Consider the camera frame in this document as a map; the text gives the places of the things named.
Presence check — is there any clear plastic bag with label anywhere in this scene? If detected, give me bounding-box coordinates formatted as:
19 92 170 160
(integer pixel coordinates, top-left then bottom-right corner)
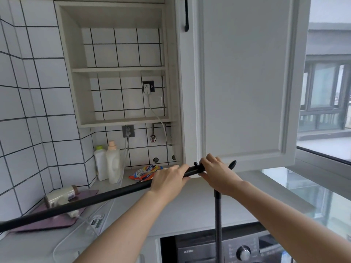
82 213 106 231

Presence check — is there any thin white cable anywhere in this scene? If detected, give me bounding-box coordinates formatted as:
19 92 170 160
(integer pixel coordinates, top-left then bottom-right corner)
52 137 130 263

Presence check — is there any person's right forearm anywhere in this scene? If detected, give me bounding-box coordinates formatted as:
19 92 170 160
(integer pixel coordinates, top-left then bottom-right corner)
228 181 351 263

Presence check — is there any white open wall shelf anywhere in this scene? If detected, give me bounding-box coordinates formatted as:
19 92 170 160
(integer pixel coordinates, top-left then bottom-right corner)
54 1 181 128

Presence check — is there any black vertical stand pole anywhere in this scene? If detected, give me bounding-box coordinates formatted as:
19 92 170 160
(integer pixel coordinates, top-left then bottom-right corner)
214 189 223 263

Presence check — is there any metal water valve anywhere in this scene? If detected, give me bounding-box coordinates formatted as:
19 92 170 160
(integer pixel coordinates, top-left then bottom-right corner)
149 123 171 143

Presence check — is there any silver washing machine knob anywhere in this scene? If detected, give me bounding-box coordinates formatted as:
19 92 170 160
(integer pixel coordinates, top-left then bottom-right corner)
236 245 252 262

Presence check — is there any beige bottle with brown cap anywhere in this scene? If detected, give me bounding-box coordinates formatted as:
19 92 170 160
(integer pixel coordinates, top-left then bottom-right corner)
44 185 81 219

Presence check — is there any white bottle with peach cap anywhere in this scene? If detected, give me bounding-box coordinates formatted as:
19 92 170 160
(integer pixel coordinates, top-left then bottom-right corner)
106 141 121 184

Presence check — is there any orange detergent packet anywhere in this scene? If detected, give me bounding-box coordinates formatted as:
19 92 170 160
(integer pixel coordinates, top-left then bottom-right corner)
129 165 164 181

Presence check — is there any grey window frame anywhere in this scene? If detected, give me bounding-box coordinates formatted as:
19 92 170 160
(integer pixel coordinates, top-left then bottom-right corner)
261 145 351 239

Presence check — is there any purple mat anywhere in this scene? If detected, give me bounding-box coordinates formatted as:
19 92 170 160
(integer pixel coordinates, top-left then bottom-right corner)
9 189 99 233

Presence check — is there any person's left forearm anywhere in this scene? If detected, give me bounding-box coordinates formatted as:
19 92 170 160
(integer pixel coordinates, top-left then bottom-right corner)
73 192 165 263

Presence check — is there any white cabinet door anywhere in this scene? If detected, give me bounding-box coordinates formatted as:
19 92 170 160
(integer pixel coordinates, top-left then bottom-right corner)
175 0 312 173

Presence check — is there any dark grey washing machine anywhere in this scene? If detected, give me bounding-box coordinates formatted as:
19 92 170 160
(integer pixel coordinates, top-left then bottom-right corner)
160 224 294 263

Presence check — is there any person's right hand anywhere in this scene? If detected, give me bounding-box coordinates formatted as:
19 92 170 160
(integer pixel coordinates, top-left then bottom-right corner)
198 153 245 197

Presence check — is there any person's left hand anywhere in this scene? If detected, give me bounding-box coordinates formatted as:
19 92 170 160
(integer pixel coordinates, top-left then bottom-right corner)
149 164 191 206

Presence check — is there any white bottle with green cap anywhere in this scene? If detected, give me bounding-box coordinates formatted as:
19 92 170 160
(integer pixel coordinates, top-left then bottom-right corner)
93 145 108 182

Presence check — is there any grey building outside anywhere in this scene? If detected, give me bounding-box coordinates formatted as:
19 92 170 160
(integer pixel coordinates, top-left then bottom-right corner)
297 22 351 133

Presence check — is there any white power cable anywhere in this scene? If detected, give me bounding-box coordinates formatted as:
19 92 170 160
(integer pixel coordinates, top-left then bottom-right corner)
148 93 174 147

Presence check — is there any black cabinet door handle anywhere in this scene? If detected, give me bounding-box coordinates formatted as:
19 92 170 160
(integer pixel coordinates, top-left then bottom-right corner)
184 0 190 33

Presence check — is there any black boom pole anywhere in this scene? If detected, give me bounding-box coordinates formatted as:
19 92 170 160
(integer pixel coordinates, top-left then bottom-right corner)
0 160 237 234

